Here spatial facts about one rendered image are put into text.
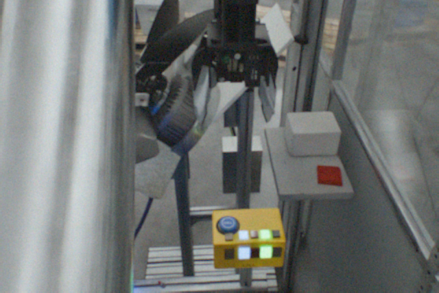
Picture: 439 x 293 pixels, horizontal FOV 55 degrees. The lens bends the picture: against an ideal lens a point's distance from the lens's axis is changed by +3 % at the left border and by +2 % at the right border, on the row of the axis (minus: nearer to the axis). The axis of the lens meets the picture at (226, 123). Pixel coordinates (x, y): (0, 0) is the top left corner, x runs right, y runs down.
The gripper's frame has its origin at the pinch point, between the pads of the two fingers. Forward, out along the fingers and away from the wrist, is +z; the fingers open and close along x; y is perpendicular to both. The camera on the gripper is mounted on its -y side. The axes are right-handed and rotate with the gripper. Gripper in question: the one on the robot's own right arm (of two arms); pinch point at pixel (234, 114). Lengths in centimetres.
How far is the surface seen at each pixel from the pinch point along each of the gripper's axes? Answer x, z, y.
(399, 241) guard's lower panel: 46, 57, -21
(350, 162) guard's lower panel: 45, 63, -59
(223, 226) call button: -1.1, 39.7, -13.5
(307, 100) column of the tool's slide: 36, 56, -89
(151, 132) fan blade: -18.2, 29.4, -35.3
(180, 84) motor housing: -12, 29, -58
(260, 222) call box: 7.6, 40.8, -15.0
